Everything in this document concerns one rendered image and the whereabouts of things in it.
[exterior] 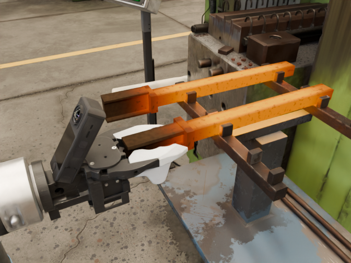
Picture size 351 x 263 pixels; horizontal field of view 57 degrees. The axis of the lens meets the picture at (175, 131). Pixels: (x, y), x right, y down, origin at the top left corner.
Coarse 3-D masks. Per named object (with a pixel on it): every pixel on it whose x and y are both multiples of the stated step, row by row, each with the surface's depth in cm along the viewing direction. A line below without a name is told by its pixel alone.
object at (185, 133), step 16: (288, 96) 58; (304, 96) 58; (320, 96) 60; (224, 112) 54; (240, 112) 54; (256, 112) 54; (272, 112) 56; (288, 112) 58; (160, 128) 49; (176, 128) 49; (192, 128) 50; (208, 128) 51; (128, 144) 46; (144, 144) 46; (160, 144) 49; (192, 144) 50
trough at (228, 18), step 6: (306, 6) 108; (312, 6) 109; (318, 6) 110; (324, 6) 111; (258, 12) 102; (264, 12) 103; (270, 12) 104; (276, 12) 105; (282, 12) 106; (228, 18) 99; (234, 18) 100
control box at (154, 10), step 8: (104, 0) 145; (112, 0) 135; (120, 0) 131; (128, 0) 128; (144, 0) 123; (152, 0) 124; (160, 0) 127; (136, 8) 133; (144, 8) 124; (152, 8) 126
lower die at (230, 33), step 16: (224, 16) 99; (256, 16) 98; (288, 16) 101; (304, 16) 101; (320, 16) 101; (208, 32) 111; (224, 32) 101; (240, 32) 93; (256, 32) 95; (240, 48) 96
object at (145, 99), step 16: (272, 64) 70; (288, 64) 70; (208, 80) 64; (224, 80) 64; (240, 80) 65; (256, 80) 67; (112, 96) 56; (128, 96) 56; (144, 96) 58; (160, 96) 59; (176, 96) 60; (112, 112) 57; (128, 112) 59; (144, 112) 59
